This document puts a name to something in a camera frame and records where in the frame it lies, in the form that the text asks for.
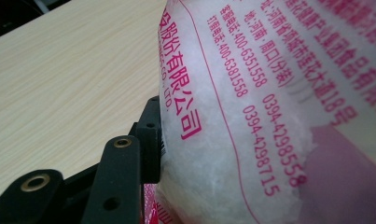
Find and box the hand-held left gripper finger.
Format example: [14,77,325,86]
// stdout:
[128,95,162,185]

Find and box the pink and white plastic bag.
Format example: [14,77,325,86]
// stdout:
[141,0,376,224]

